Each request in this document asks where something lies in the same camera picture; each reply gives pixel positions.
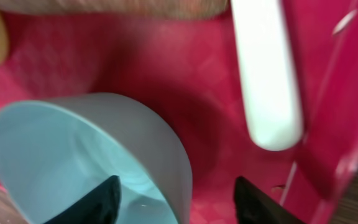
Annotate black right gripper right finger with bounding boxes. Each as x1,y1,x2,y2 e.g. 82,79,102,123
233,176,305,224

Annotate white plastic spoon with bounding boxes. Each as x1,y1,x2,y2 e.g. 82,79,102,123
231,0,303,151

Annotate red serving tray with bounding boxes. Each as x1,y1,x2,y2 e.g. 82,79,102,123
0,0,358,223

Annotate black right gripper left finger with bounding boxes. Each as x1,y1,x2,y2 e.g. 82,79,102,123
45,175,121,224

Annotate light blue bowl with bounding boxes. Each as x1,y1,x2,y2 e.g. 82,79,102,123
0,93,193,223

